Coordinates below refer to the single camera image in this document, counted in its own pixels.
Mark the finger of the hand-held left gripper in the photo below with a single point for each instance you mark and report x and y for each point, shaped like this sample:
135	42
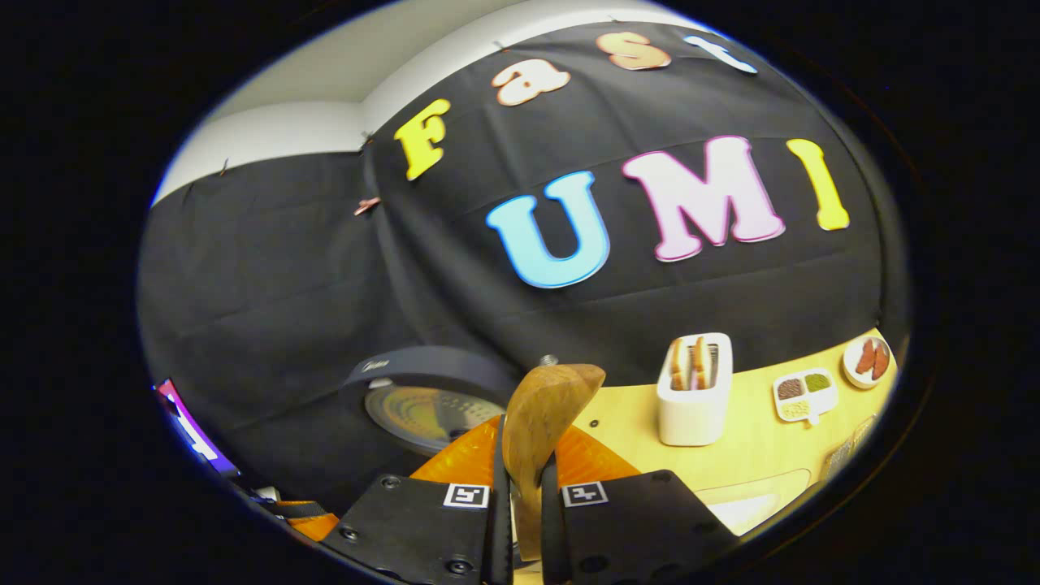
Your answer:
317	526

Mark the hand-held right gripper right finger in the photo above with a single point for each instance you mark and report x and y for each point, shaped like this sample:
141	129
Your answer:
552	528

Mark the black backdrop cloth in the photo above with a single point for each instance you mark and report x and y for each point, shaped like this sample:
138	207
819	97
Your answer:
284	284

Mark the white round plate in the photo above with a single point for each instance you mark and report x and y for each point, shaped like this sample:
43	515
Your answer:
851	370

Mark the red meat piece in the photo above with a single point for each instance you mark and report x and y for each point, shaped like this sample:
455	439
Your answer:
865	357
881	363

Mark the white divided dish of beans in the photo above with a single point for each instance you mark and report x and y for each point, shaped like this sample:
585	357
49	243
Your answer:
804	398

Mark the white toaster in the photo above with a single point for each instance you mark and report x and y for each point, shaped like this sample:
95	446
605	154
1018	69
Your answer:
695	418

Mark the toasted bread slice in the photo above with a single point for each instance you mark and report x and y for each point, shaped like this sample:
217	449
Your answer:
678	366
699	364

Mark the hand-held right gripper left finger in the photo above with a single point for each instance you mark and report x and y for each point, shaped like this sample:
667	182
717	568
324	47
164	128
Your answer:
504	536

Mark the black rice cooker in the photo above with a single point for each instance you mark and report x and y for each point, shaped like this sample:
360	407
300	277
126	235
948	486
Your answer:
422	414

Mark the wooden spoon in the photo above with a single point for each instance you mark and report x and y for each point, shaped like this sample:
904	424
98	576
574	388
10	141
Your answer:
544	414

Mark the clear box of rice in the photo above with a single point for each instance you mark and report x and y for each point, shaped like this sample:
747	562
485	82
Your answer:
747	508

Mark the pink cloth clip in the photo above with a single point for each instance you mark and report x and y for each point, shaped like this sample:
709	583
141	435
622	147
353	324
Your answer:
367	205

